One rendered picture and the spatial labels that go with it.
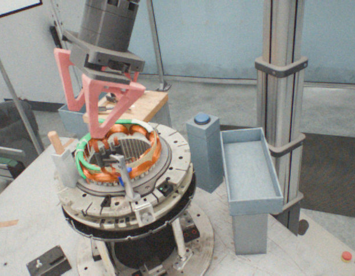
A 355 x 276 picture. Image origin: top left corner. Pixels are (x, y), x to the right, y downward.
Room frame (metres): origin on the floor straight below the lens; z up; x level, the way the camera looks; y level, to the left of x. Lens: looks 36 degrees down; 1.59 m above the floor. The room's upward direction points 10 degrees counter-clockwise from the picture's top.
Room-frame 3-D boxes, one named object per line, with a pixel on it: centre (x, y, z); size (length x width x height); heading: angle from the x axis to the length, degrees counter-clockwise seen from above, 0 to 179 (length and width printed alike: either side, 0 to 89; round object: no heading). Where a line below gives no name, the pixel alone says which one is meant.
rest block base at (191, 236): (0.66, 0.00, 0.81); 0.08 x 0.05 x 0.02; 14
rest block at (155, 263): (0.54, 0.10, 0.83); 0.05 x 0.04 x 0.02; 112
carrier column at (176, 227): (0.56, 0.02, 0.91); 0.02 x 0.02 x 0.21
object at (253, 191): (0.61, -0.16, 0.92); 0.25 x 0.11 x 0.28; 172
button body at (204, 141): (0.85, -0.10, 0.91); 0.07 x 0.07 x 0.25; 43
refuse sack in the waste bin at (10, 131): (2.02, 1.05, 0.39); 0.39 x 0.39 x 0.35
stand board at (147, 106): (0.96, 0.12, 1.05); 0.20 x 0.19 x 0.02; 58
